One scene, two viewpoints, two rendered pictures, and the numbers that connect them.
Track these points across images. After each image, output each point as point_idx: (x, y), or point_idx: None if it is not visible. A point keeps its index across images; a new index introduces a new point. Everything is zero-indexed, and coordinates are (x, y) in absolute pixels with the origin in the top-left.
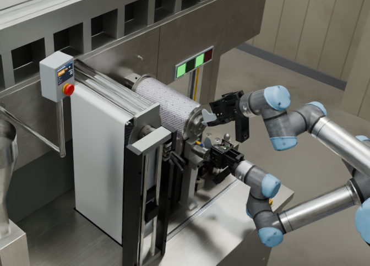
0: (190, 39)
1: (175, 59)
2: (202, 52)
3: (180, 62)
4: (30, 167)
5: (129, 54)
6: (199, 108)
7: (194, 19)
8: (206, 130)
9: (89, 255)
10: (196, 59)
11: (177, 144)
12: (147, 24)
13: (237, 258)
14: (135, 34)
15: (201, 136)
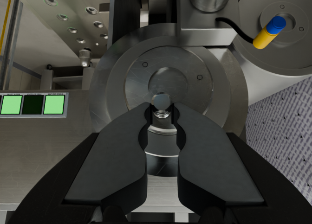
0: (30, 150)
1: (65, 128)
2: (4, 116)
3: (55, 118)
4: None
5: (165, 179)
6: (166, 162)
7: (21, 185)
8: None
9: None
10: (19, 110)
11: (252, 47)
12: (126, 214)
13: None
14: (152, 208)
15: (114, 9)
